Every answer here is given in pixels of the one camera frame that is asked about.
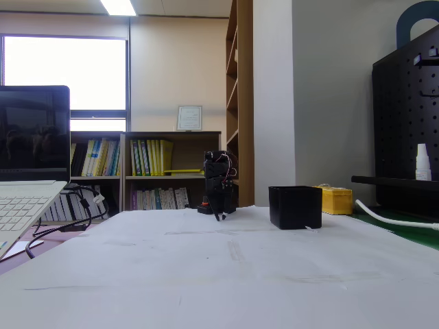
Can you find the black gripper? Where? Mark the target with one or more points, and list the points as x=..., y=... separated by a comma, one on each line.
x=217, y=186

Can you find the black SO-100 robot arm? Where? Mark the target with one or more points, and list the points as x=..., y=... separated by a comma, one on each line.
x=216, y=168

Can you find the black square container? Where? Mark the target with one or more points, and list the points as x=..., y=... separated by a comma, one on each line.
x=295, y=209

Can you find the yellow cardboard box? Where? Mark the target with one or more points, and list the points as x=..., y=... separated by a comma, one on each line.
x=337, y=202

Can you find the orange black table clamp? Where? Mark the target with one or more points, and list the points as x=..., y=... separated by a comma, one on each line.
x=205, y=203

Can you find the white patterned binder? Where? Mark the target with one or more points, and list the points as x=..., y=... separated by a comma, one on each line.
x=181, y=198

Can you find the flat yellow book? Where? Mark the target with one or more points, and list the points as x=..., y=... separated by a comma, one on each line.
x=183, y=171

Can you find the wide low wooden bookcase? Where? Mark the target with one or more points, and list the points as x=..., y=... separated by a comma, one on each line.
x=192, y=150

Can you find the thick yellow book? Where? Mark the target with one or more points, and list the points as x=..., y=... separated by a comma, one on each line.
x=166, y=157

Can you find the white paper table cover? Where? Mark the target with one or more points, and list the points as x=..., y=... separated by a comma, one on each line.
x=205, y=291

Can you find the purple book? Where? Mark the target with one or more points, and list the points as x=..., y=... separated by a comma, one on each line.
x=134, y=200

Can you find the green yellow book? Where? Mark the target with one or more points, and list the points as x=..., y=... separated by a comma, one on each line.
x=144, y=157
x=136, y=157

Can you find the framed white certificate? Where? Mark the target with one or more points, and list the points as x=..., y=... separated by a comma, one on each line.
x=189, y=118

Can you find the tall wooden bookshelf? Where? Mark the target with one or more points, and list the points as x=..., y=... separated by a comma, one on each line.
x=244, y=103

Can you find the narrow low wooden bookcase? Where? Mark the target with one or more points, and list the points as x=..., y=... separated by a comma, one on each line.
x=97, y=181

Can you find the blue white book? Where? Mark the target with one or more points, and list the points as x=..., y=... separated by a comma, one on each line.
x=96, y=157

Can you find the yellow white book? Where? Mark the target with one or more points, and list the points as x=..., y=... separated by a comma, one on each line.
x=89, y=157

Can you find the black binder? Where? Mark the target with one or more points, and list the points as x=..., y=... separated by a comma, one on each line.
x=79, y=159

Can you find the black usb adapter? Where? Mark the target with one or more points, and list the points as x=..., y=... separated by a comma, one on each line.
x=71, y=188

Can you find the green desk mat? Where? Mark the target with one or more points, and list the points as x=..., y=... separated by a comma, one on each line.
x=411, y=233

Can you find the black pegboard stand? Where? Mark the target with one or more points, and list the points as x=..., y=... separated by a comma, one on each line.
x=404, y=130

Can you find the white laptop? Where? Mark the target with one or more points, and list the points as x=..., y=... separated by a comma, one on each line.
x=34, y=137

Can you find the white card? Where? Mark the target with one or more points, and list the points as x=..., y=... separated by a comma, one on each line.
x=24, y=248

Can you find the white dropper bottle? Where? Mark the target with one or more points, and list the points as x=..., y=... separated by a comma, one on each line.
x=423, y=164

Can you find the dark-framed window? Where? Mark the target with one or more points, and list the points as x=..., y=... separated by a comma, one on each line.
x=65, y=72

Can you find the ceiling light panel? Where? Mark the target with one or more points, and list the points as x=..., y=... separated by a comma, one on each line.
x=118, y=7

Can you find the black pegboard hook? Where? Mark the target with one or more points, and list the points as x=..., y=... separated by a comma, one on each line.
x=430, y=94
x=423, y=61

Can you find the dark blue arched board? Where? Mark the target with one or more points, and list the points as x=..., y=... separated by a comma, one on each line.
x=403, y=24

